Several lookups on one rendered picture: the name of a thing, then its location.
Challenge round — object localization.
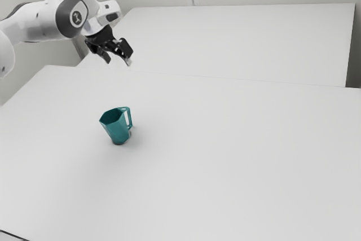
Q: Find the teal faceted mug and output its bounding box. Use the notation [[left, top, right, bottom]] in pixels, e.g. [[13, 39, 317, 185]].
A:
[[98, 106, 134, 146]]

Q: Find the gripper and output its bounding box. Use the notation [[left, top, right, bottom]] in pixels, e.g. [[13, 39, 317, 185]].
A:
[[84, 25, 134, 67]]

